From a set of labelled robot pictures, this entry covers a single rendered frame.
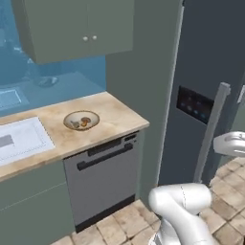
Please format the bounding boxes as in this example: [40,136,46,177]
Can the black dishwasher handle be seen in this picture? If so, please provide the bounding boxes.
[77,142,134,171]

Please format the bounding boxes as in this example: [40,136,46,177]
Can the long grey freezer door handle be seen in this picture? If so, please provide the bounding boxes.
[192,81,232,185]

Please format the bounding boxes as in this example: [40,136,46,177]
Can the green base cupboard door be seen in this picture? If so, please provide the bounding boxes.
[0,181,77,245]

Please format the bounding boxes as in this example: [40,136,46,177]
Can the grey dishwasher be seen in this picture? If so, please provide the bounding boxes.
[62,129,142,234]

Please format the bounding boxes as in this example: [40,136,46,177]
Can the dark grey freezer door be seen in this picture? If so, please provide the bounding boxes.
[158,0,245,187]

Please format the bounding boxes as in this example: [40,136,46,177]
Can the white sink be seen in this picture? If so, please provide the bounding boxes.
[0,116,56,167]

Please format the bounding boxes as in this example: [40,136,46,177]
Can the green base cupboard drawer front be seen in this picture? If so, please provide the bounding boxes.
[0,159,67,212]

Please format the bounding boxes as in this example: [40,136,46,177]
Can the green wall cupboard door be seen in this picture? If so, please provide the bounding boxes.
[86,0,135,56]
[24,0,91,65]

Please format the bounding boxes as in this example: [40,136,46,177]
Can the grey fridge door handle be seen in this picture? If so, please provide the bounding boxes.
[236,83,245,105]

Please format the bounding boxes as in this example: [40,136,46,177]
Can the green tall cabinet panel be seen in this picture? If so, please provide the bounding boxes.
[105,0,184,209]

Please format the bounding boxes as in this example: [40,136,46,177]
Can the patterned beige bowl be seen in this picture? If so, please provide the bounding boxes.
[62,110,100,132]

